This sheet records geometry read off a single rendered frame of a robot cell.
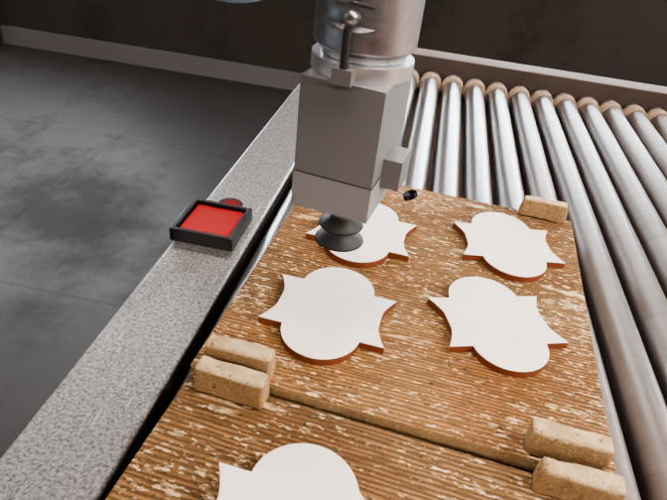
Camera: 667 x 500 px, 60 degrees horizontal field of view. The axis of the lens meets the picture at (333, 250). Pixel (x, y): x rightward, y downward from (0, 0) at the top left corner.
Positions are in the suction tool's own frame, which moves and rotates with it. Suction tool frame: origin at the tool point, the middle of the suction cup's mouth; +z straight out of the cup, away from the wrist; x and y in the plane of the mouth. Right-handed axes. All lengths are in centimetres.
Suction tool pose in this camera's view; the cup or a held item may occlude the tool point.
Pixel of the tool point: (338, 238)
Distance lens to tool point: 50.9
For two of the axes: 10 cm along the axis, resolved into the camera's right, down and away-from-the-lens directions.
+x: -9.3, -2.7, 2.3
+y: 3.4, -5.0, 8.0
